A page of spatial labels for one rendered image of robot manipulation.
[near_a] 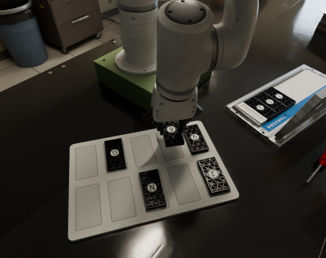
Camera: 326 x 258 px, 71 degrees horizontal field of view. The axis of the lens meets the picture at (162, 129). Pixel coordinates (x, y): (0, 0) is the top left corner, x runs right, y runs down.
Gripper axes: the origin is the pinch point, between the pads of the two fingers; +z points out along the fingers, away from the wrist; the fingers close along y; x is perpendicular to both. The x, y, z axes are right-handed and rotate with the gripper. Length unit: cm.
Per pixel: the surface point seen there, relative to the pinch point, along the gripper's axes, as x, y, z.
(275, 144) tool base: 7.1, -29.1, 5.7
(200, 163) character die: 9.4, -6.4, 5.5
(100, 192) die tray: 12.9, 19.9, 5.3
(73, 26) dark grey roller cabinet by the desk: -217, 63, 118
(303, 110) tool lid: 5.7, -29.9, -8.6
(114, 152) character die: 2.2, 15.9, 6.3
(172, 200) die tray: 18.1, 2.9, 4.2
